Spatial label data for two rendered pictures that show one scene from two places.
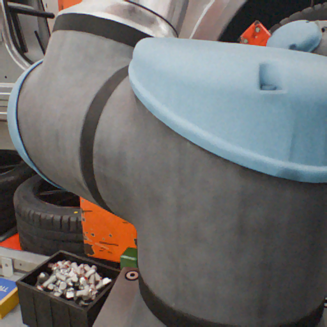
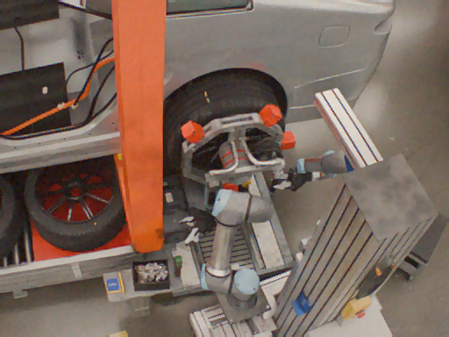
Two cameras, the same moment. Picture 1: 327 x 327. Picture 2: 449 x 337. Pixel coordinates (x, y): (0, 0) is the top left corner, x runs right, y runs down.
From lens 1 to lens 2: 2.65 m
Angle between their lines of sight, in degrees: 49
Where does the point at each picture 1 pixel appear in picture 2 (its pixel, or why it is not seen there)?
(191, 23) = not seen: hidden behind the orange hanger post
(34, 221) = (74, 238)
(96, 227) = (142, 246)
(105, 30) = (224, 276)
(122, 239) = (155, 245)
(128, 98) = (236, 288)
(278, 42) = not seen: hidden behind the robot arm
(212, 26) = not seen: hidden behind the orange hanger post
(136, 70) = (239, 289)
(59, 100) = (220, 286)
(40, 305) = (146, 285)
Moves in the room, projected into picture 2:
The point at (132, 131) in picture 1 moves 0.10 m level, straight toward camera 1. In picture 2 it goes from (238, 291) to (253, 307)
